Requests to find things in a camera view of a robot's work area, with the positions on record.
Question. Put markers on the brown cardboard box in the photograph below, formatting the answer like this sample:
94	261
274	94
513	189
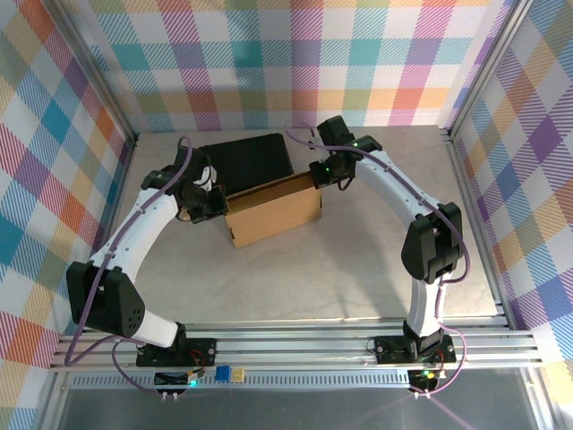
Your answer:
273	210

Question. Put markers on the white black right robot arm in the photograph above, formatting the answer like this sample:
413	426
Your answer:
421	304

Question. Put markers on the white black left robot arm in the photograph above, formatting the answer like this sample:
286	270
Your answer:
130	233

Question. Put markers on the small blue block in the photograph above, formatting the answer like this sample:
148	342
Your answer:
222	374

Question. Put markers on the small yellow block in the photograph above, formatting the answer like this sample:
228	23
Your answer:
238	374

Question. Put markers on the controller board with green light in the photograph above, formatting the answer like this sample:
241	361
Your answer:
421	383
172	380

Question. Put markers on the aluminium floor rail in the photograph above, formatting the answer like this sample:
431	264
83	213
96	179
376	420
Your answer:
487	246
122	188

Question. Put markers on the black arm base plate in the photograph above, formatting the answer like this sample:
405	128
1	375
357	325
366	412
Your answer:
203	348
387	347

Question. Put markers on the aluminium frame post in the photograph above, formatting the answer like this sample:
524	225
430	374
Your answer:
488	67
97	74

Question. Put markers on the aluminium rail beam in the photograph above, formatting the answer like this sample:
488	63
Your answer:
291	347

